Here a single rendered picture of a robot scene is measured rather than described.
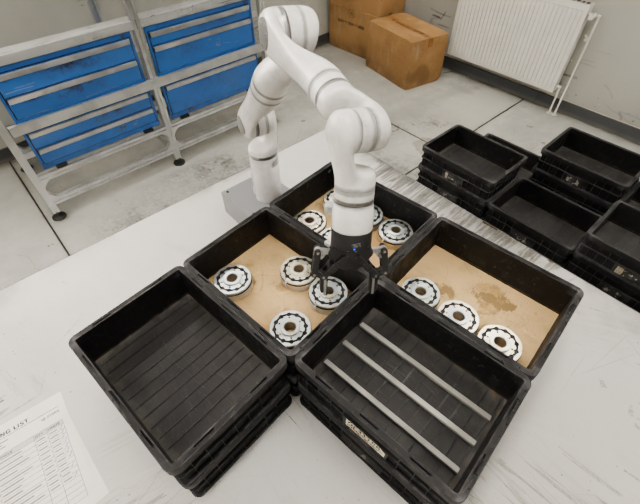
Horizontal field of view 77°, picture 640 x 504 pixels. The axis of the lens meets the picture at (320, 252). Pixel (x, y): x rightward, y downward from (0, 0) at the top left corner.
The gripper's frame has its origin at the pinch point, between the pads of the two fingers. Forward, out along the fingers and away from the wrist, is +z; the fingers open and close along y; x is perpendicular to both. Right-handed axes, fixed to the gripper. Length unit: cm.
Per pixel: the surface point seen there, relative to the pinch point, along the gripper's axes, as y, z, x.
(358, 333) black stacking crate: 5.3, 21.3, 11.1
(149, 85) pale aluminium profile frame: -91, -10, 199
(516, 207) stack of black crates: 100, 32, 109
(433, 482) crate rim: 12.4, 22.4, -26.2
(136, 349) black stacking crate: -49, 24, 12
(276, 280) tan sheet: -15.1, 16.5, 28.6
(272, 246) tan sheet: -16.3, 12.5, 40.9
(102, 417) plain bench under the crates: -59, 40, 5
